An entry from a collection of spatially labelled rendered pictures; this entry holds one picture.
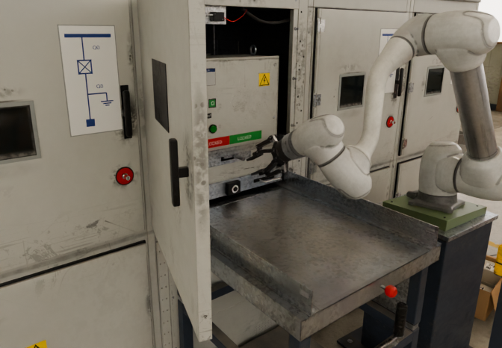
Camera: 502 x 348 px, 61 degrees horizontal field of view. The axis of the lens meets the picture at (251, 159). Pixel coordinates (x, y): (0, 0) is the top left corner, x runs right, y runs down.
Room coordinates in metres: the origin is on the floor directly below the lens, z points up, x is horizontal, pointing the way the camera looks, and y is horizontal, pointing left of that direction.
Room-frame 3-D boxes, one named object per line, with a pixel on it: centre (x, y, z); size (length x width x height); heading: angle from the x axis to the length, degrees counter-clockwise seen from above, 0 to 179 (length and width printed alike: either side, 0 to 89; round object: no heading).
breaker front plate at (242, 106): (1.59, 0.08, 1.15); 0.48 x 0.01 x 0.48; 128
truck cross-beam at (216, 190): (1.61, 0.09, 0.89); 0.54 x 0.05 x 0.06; 128
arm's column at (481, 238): (1.71, -0.79, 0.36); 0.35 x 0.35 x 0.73; 35
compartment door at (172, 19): (1.07, 0.23, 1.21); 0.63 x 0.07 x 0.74; 22
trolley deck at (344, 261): (1.30, -0.15, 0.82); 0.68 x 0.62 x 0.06; 38
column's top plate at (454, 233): (1.71, -0.79, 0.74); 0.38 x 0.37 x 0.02; 125
